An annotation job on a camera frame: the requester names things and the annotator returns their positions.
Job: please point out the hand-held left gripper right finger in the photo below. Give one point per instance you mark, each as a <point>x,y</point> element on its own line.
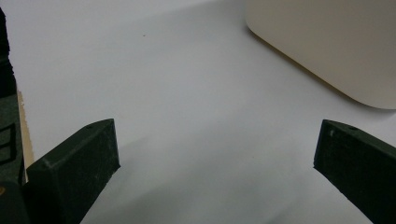
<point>358,168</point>

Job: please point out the white plastic storage box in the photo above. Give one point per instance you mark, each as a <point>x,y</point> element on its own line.
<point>336,43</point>

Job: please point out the black floor socket frame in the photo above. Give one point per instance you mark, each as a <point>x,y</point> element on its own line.
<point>13,143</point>

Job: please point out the black stand base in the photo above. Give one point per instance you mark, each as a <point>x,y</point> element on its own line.
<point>4,68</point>

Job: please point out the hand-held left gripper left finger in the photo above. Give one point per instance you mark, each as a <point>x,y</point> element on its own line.
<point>74,168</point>

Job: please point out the white paper sheet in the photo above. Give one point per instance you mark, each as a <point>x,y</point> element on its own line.
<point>193,102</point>

